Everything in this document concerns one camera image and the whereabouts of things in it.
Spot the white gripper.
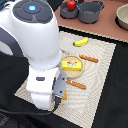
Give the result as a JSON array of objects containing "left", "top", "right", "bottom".
[{"left": 26, "top": 67, "right": 67, "bottom": 110}]

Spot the yellow butter block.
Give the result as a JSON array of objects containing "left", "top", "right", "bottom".
[{"left": 62, "top": 61, "right": 82, "bottom": 71}]

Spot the yellow toy banana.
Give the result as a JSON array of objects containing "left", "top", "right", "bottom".
[{"left": 73, "top": 37, "right": 88, "bottom": 47}]

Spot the orange toy bread pastry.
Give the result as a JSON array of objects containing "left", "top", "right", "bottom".
[{"left": 62, "top": 89, "right": 67, "bottom": 100}]

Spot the red toy tomato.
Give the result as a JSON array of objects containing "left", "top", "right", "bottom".
[{"left": 67, "top": 0, "right": 76, "bottom": 11}]

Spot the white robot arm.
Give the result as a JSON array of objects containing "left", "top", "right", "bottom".
[{"left": 0, "top": 0, "right": 62, "bottom": 110}]

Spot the tan round wooden plate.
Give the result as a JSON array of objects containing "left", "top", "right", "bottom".
[{"left": 61, "top": 55, "right": 84, "bottom": 79}]

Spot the beige woven placemat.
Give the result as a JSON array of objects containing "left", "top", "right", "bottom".
[{"left": 14, "top": 31, "right": 117, "bottom": 128}]

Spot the small grey metal pot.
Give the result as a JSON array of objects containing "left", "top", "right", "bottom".
[{"left": 60, "top": 2, "right": 78, "bottom": 19}]

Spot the cream ceramic bowl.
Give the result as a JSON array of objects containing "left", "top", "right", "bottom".
[{"left": 116, "top": 4, "right": 128, "bottom": 30}]

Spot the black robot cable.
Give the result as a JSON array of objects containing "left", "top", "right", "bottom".
[{"left": 0, "top": 98, "right": 61, "bottom": 117}]

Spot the fork with wooden handle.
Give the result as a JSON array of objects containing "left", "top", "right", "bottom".
[{"left": 66, "top": 79, "right": 86, "bottom": 89}]

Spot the knife with wooden handle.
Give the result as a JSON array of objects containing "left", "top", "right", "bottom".
[{"left": 61, "top": 50, "right": 99, "bottom": 63}]

